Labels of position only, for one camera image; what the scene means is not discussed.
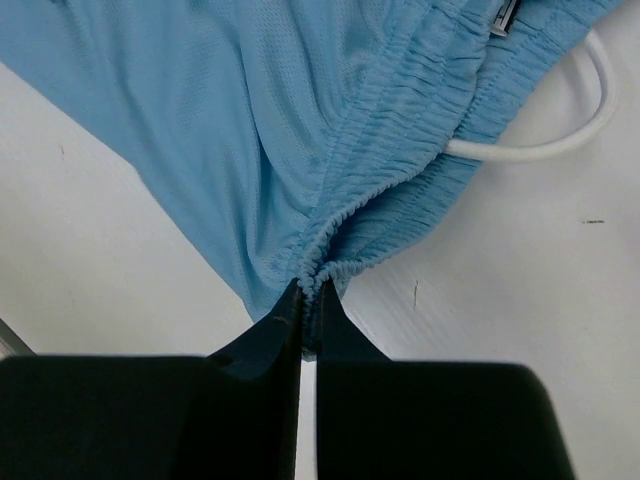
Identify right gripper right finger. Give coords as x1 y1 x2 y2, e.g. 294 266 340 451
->
316 282 574 479

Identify white drawstring cord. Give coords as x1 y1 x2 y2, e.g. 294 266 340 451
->
444 35 614 163

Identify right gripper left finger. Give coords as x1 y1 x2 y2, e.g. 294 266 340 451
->
1 283 303 479

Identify light blue shorts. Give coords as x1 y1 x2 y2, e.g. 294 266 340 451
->
1 1 615 354

